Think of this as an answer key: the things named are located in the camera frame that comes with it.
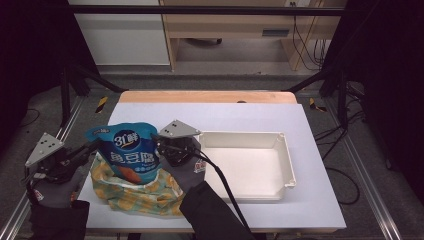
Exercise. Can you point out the black horizontal frame bar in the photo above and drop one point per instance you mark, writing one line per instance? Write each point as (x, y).
(200, 10)

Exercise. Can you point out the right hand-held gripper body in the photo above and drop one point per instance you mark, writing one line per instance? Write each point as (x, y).
(176, 146)

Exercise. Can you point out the wooden table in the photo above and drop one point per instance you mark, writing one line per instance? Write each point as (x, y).
(200, 96)

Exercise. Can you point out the fruit print cloth bag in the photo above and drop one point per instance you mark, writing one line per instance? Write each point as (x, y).
(140, 200)

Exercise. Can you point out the aluminium floor rail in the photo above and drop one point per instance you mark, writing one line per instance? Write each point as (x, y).
(366, 176)
(40, 186)

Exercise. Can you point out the white cabinet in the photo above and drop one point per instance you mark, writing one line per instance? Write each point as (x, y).
(123, 40)

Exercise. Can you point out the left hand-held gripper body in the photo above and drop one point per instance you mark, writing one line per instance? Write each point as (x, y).
(45, 150)

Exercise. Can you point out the person's right hand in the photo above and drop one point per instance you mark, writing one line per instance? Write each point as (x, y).
(191, 173)

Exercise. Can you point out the person's left hand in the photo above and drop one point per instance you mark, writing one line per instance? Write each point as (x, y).
(55, 195)

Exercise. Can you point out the wooden desk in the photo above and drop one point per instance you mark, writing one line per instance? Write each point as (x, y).
(226, 30)

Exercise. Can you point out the black curtain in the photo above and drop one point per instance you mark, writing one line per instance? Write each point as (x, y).
(390, 66)
(30, 50)

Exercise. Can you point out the blue snack packet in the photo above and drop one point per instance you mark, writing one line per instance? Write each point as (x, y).
(133, 156)

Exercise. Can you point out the white plastic bin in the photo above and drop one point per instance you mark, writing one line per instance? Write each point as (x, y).
(246, 170)

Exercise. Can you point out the yellow black tape marker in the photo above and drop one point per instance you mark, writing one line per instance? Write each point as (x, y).
(101, 104)
(315, 105)

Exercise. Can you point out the black metal frame strut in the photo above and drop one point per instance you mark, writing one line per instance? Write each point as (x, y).
(313, 80)
(86, 78)

